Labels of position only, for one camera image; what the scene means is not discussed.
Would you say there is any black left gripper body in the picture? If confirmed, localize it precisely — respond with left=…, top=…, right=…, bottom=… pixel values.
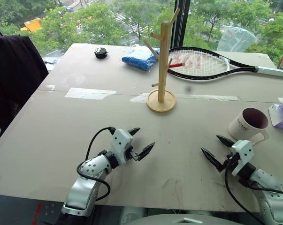
left=123, top=145, right=140, bottom=163

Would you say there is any grey rounded robot body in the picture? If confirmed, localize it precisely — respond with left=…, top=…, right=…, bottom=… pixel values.
left=121, top=206, right=226, bottom=225

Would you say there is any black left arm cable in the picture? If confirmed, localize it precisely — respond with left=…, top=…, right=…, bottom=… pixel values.
left=76, top=126, right=116, bottom=203

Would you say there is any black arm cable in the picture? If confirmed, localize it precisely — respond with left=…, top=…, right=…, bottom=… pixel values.
left=76, top=126, right=116, bottom=203
left=224, top=161, right=283, bottom=225

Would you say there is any cream mug with handle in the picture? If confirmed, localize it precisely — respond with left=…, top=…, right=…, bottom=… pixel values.
left=227, top=107, right=270, bottom=147

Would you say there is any black white tennis racket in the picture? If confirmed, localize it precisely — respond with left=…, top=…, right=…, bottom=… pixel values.
left=166, top=46, right=283, bottom=82

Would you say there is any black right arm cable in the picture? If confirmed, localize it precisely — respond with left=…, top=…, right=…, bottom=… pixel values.
left=224, top=161, right=283, bottom=225

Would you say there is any small black round device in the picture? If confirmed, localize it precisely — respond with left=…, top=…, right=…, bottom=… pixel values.
left=93, top=47, right=108, bottom=59

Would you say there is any dark cloth over chair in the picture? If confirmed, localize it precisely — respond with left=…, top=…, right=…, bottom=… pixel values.
left=0, top=35, right=50, bottom=150

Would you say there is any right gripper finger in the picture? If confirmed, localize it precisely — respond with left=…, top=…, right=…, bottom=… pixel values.
left=200, top=147, right=224, bottom=173
left=216, top=135, right=236, bottom=148

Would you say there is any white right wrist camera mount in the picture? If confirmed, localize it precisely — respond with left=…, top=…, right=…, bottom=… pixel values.
left=230, top=139, right=253, bottom=176

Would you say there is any clear plastic bag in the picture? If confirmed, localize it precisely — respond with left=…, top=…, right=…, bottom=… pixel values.
left=217, top=25, right=259, bottom=53

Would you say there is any black window frame post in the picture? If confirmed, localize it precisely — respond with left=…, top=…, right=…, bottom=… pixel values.
left=173, top=0, right=191, bottom=49

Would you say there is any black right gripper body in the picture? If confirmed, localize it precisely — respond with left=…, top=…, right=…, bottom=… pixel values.
left=223, top=152, right=241, bottom=170

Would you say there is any wooden mug tree stand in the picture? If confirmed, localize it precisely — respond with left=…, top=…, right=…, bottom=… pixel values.
left=144, top=7, right=177, bottom=114

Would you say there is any purple tissue pack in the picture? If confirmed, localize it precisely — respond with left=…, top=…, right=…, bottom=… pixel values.
left=268, top=103, right=283, bottom=131

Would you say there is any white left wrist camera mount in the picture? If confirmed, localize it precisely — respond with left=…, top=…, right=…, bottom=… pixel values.
left=110, top=128, right=134, bottom=165

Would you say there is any yellow truck outside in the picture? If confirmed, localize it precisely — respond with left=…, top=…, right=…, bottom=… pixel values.
left=20, top=18, right=43, bottom=33

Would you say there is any blue plastic package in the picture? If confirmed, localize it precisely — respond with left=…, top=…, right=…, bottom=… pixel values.
left=121, top=44, right=161, bottom=72

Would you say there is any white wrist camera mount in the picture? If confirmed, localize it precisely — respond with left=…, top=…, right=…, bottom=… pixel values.
left=230, top=139, right=253, bottom=176
left=110, top=128, right=134, bottom=165

